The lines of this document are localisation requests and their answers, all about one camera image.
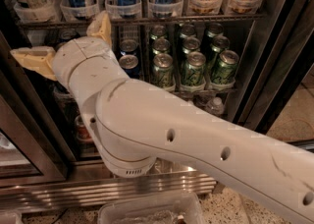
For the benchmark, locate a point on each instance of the clear plastic bin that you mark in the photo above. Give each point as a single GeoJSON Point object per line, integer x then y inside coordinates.
{"type": "Point", "coordinates": [162, 208]}

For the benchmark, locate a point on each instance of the green can front right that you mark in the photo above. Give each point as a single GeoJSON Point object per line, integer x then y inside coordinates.
{"type": "Point", "coordinates": [224, 68]}

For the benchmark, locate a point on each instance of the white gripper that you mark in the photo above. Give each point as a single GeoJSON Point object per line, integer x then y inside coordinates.
{"type": "Point", "coordinates": [75, 55]}

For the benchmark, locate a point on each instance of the green can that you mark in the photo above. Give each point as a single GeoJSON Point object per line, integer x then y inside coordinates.
{"type": "Point", "coordinates": [224, 68]}
{"type": "Point", "coordinates": [218, 45]}
{"type": "Point", "coordinates": [190, 44]}
{"type": "Point", "coordinates": [163, 71]}
{"type": "Point", "coordinates": [161, 45]}
{"type": "Point", "coordinates": [193, 69]}

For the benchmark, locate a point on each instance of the stainless steel fridge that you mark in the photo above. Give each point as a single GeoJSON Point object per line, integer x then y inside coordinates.
{"type": "Point", "coordinates": [275, 46]}

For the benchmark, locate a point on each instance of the water bottle right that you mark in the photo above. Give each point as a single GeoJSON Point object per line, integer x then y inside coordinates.
{"type": "Point", "coordinates": [215, 106]}

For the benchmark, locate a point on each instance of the green can front middle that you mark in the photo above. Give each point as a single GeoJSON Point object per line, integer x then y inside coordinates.
{"type": "Point", "coordinates": [193, 69]}

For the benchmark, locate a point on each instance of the green can front left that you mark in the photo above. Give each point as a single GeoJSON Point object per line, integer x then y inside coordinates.
{"type": "Point", "coordinates": [163, 71]}

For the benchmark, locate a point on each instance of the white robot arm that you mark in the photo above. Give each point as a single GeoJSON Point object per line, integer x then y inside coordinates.
{"type": "Point", "coordinates": [133, 123]}

